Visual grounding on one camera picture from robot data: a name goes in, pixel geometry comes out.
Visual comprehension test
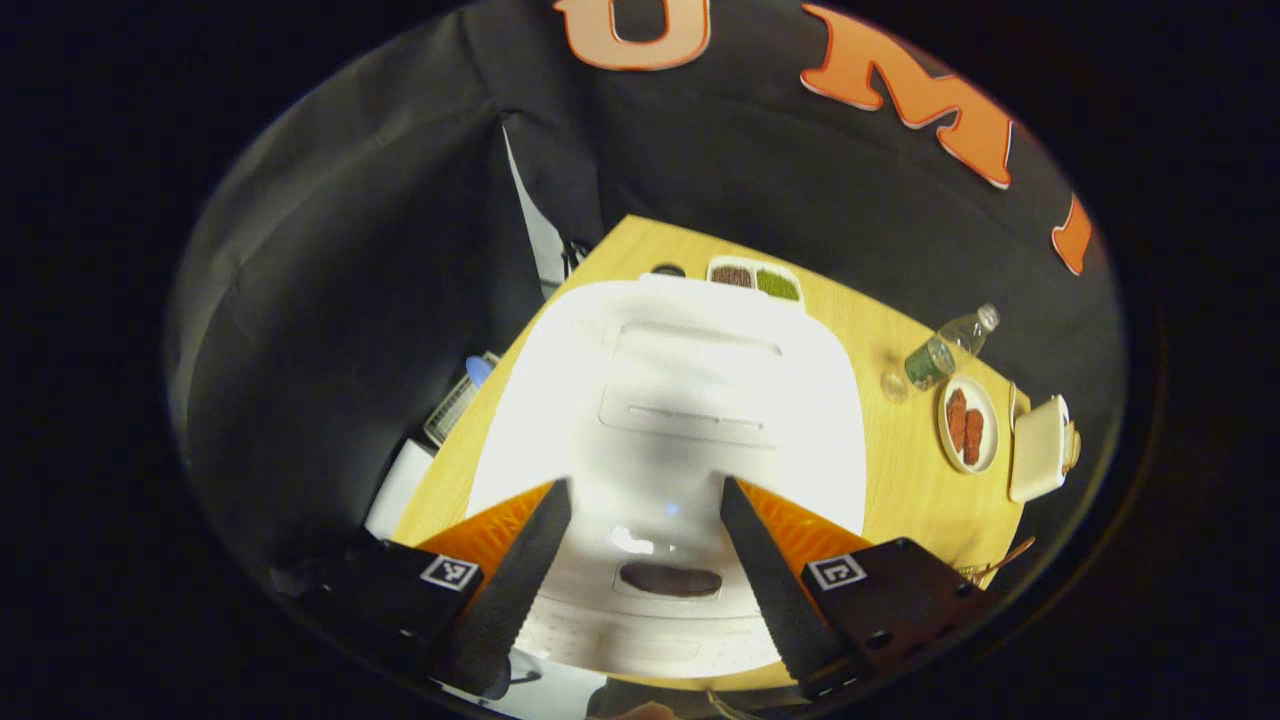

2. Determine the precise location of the white paper roll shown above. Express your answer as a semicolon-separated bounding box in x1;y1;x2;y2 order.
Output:
365;440;436;541

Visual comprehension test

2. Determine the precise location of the white toaster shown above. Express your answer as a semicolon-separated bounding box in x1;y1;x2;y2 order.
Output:
1008;394;1073;504

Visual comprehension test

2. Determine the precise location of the white rice cooker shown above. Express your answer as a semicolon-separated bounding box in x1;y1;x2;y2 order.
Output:
465;275;869;681

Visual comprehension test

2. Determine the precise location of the grey wire basket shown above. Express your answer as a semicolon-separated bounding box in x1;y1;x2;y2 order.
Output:
425;352;501;446

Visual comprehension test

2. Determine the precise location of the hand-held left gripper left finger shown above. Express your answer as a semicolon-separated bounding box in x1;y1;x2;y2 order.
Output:
270;478;573;699

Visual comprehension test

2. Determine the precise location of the dark wooden spoon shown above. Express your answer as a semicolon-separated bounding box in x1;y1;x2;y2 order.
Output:
975;537;1038;581

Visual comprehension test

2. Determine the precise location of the white divided bean dish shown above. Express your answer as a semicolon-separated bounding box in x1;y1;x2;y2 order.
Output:
706;256;804;304

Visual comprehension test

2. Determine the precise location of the white round plate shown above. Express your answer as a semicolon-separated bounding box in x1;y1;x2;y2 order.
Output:
937;375;1000;475

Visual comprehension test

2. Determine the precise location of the clear plastic water bottle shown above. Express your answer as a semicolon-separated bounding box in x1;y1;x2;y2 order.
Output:
880;303;1001;404

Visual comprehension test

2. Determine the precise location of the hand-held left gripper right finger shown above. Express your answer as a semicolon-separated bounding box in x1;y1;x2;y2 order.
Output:
720;476;1001;701

